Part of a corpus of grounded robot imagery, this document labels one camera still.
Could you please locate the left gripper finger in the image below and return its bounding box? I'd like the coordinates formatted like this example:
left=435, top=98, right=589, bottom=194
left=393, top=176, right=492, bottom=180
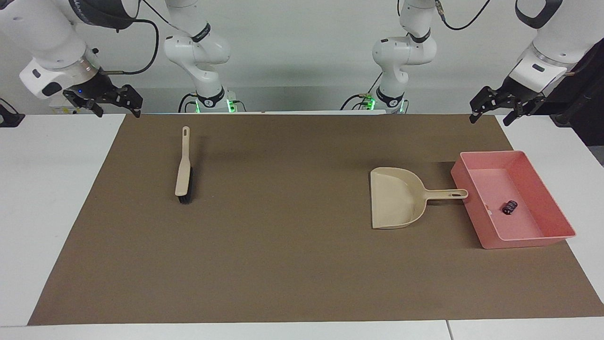
left=503, top=95, right=546, bottom=127
left=469, top=86, right=513, bottom=125

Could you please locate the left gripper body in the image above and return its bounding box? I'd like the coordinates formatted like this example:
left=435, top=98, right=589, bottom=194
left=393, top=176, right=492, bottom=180
left=499, top=75, right=544, bottom=102

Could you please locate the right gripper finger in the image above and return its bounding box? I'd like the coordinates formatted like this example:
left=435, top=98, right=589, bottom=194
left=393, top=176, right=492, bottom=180
left=110, top=85, right=144, bottom=118
left=63, top=89, right=104, bottom=118

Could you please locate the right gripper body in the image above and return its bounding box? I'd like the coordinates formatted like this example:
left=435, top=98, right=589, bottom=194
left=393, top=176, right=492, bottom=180
left=71, top=68, right=117, bottom=103

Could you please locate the pink plastic bin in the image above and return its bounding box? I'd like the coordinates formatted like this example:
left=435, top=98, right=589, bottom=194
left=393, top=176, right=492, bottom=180
left=450, top=150, right=577, bottom=250

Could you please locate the beige brush with black bristles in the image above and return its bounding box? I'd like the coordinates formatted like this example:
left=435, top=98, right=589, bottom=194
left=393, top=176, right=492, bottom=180
left=175, top=126, right=195, bottom=205

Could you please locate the beige plastic dustpan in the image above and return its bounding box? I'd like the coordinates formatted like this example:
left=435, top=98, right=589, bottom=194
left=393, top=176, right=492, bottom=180
left=369, top=167, right=469, bottom=230

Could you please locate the black cable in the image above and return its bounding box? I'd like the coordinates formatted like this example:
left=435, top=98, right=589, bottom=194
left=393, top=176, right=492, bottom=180
left=178, top=93, right=199, bottom=113
left=436, top=0, right=492, bottom=32
left=340, top=93, right=374, bottom=111
left=101, top=18, right=160, bottom=76

